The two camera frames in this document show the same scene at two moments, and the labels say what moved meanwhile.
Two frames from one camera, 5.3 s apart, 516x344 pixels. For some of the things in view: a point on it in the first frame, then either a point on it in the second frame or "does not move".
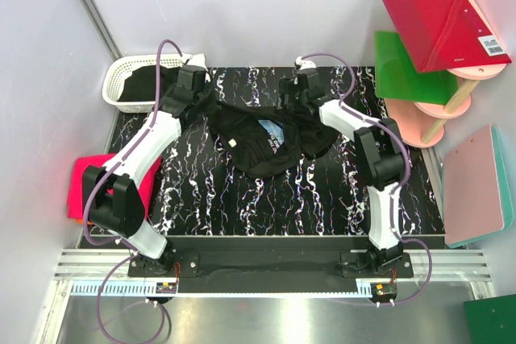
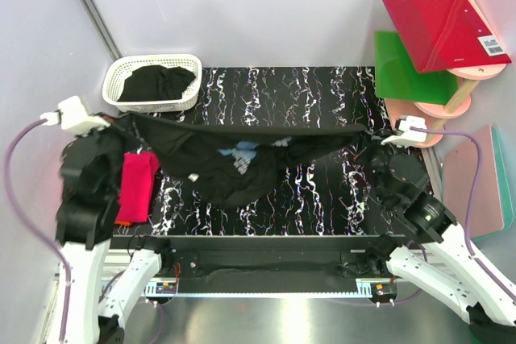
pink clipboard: [471, 189] does not move
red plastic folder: [442, 31] does not move
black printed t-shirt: [261, 140] → [238, 163]
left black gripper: [200, 99] → [114, 126]
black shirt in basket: [141, 85] does not move
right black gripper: [288, 93] → [379, 138]
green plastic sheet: [397, 77] does not move
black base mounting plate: [325, 258] does not move
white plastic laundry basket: [119, 68] does not move
